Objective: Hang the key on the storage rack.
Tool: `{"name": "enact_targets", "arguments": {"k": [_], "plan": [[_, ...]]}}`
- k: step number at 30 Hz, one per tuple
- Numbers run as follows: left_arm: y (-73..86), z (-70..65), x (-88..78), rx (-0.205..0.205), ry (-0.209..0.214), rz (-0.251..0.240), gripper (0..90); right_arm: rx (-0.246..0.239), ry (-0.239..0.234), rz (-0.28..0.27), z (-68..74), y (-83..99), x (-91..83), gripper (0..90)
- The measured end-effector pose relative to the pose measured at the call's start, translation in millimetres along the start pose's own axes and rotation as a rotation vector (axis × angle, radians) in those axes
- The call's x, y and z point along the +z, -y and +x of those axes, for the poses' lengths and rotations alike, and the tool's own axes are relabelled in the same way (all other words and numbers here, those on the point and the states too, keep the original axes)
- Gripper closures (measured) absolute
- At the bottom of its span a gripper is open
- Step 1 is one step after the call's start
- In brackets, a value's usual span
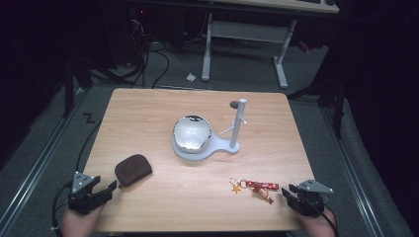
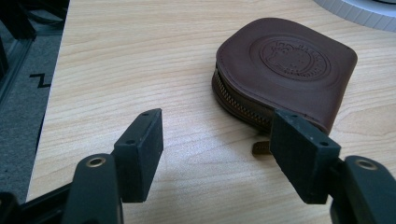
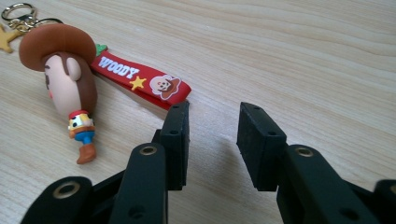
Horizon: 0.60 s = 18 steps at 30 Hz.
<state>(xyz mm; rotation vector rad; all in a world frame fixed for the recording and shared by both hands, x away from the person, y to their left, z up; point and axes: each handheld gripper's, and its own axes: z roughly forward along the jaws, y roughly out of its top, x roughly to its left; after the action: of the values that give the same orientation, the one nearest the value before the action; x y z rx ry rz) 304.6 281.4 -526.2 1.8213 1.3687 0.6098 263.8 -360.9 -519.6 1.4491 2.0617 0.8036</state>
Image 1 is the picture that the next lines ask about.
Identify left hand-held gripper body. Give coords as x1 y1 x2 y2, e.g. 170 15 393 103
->
67 171 109 215

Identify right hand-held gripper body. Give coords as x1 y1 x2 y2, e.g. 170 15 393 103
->
290 179 334 218

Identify red keychain with charms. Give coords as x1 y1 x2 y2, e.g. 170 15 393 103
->
229 177 281 205

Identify brown pouch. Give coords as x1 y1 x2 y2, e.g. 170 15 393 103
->
114 153 153 188

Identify person's left hand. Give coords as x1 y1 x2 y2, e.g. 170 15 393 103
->
61 203 107 237

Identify person's right hand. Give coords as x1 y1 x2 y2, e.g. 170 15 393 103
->
297 211 337 237

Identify white key stand with pegs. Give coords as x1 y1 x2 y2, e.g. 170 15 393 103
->
170 97 248 163

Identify black metal stand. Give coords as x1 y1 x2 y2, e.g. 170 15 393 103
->
286 73 348 140
61 58 94 119

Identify shiny white glass bowl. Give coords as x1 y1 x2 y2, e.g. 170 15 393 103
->
172 115 212 155

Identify dark computer tower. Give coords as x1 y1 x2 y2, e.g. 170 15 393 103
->
100 4 150 68

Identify white height-adjustable desk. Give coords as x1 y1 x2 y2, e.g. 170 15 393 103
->
201 0 341 90

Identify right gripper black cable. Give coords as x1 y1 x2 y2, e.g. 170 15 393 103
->
309 197 341 237

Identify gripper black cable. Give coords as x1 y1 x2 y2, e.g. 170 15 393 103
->
309 197 341 237
50 119 104 232

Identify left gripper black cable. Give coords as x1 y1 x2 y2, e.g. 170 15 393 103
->
50 119 104 232

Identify metal floor rail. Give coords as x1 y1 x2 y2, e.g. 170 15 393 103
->
320 106 387 237
0 88 87 233

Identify black floor cables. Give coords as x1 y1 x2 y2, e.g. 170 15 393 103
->
129 18 171 90

